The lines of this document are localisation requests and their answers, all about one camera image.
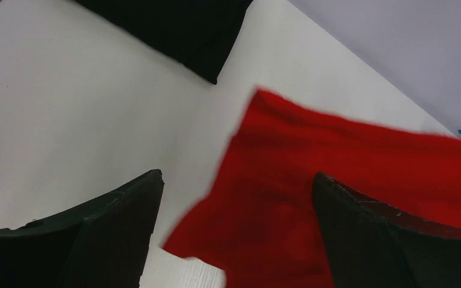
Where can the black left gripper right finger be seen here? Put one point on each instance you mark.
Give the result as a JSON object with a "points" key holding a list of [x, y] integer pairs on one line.
{"points": [[369, 243]]}

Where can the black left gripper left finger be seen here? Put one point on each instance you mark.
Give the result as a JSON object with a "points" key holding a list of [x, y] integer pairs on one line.
{"points": [[103, 242]]}

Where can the red t shirt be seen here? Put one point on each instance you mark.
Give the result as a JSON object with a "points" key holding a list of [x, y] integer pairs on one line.
{"points": [[308, 199]]}

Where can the white t shirt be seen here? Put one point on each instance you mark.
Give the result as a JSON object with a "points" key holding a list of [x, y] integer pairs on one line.
{"points": [[164, 270]]}

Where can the folded black t shirt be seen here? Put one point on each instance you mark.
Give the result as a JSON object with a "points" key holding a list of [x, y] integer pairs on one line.
{"points": [[198, 34]]}

